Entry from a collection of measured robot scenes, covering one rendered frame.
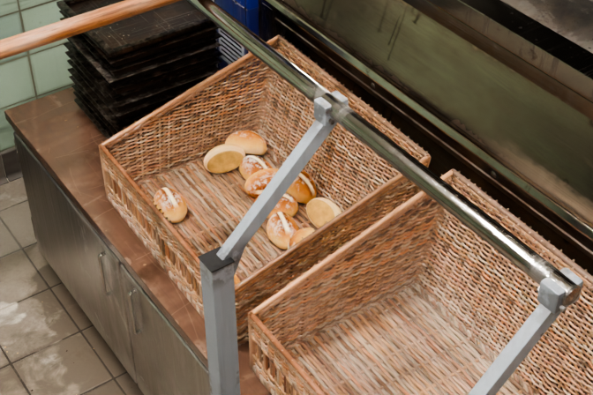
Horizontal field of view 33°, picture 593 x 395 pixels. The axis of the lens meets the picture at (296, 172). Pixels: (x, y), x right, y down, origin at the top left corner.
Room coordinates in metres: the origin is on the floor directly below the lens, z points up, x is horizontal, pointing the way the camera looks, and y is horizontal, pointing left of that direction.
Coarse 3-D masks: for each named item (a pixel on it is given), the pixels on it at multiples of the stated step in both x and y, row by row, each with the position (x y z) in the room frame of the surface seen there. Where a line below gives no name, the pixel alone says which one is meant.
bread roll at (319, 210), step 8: (312, 200) 1.66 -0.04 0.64; (320, 200) 1.65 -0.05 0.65; (328, 200) 1.65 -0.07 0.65; (312, 208) 1.65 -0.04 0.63; (320, 208) 1.64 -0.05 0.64; (328, 208) 1.63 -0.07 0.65; (336, 208) 1.63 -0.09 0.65; (312, 216) 1.63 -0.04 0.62; (320, 216) 1.62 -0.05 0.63; (328, 216) 1.61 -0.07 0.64; (320, 224) 1.61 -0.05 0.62
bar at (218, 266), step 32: (192, 0) 1.60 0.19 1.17; (288, 64) 1.37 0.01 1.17; (320, 96) 1.29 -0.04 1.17; (320, 128) 1.26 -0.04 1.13; (352, 128) 1.21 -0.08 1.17; (288, 160) 1.24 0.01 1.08; (416, 160) 1.12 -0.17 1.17; (448, 192) 1.05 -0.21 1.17; (256, 224) 1.19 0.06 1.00; (480, 224) 0.99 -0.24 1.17; (224, 256) 1.15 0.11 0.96; (512, 256) 0.94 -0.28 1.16; (224, 288) 1.14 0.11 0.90; (544, 288) 0.88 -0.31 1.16; (576, 288) 0.87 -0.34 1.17; (224, 320) 1.14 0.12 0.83; (544, 320) 0.86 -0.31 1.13; (224, 352) 1.13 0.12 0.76; (512, 352) 0.84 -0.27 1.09; (224, 384) 1.13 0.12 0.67; (480, 384) 0.82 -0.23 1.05
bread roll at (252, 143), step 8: (232, 136) 1.89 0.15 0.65; (240, 136) 1.88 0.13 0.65; (248, 136) 1.88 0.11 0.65; (256, 136) 1.89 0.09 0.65; (240, 144) 1.87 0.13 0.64; (248, 144) 1.87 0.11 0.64; (256, 144) 1.87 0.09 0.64; (264, 144) 1.88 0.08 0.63; (248, 152) 1.86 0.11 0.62; (256, 152) 1.86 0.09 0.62; (264, 152) 1.87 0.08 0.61
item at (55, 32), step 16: (128, 0) 1.52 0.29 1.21; (144, 0) 1.53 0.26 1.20; (160, 0) 1.54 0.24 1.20; (176, 0) 1.56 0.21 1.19; (80, 16) 1.47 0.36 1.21; (96, 16) 1.48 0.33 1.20; (112, 16) 1.49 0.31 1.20; (128, 16) 1.51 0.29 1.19; (32, 32) 1.42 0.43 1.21; (48, 32) 1.43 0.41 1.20; (64, 32) 1.44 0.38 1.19; (80, 32) 1.46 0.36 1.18; (0, 48) 1.38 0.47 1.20; (16, 48) 1.39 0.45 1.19; (32, 48) 1.41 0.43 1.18
